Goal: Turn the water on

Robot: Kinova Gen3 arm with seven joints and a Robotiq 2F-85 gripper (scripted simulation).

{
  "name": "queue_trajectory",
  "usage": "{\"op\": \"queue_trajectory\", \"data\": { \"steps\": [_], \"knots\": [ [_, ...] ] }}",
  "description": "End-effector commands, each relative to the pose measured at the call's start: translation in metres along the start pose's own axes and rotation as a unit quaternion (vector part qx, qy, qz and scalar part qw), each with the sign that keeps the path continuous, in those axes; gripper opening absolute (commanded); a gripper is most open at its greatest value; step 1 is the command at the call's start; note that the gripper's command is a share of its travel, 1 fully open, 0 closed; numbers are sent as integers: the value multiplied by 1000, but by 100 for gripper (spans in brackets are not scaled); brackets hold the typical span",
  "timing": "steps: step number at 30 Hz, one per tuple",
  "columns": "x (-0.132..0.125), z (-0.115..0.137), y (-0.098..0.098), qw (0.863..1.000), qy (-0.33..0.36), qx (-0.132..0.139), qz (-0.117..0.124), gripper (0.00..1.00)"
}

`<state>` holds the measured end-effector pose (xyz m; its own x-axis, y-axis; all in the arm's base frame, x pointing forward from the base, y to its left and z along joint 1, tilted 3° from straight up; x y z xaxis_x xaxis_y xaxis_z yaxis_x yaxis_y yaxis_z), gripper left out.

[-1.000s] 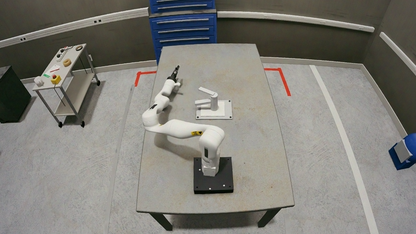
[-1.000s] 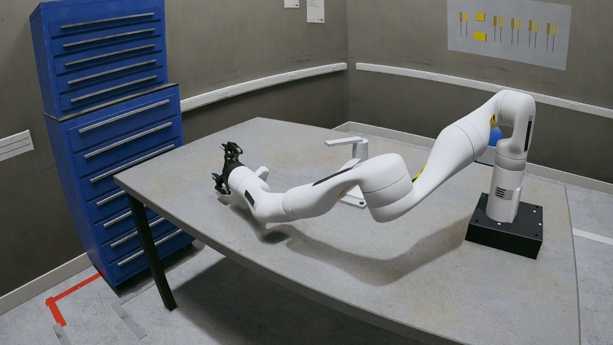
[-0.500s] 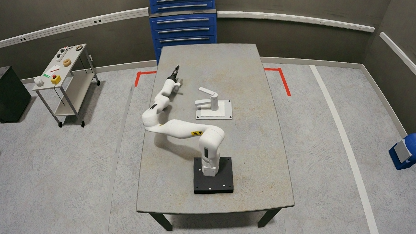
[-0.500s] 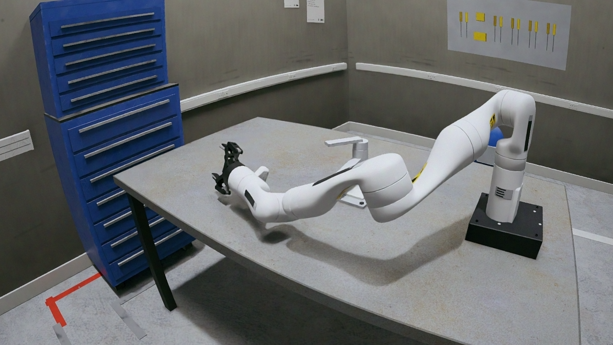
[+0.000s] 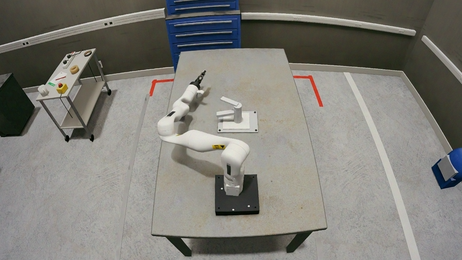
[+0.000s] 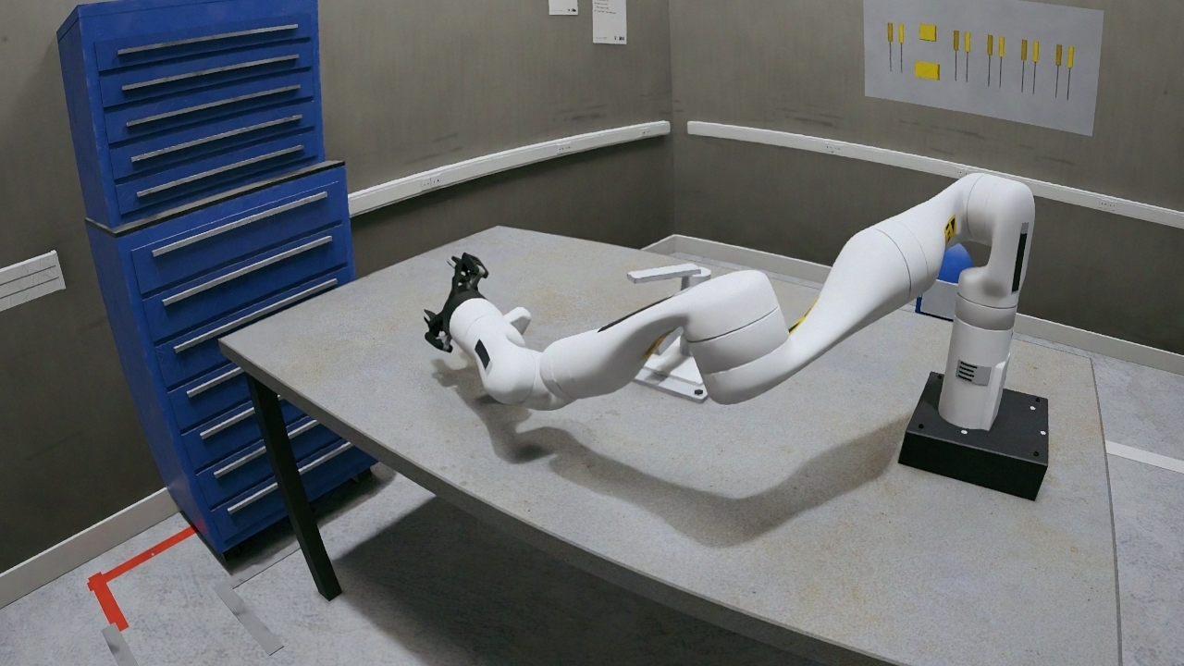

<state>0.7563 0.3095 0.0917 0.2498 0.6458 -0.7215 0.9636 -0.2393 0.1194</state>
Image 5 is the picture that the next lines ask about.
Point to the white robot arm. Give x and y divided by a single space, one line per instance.
235 151

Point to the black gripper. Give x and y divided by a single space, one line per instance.
198 80

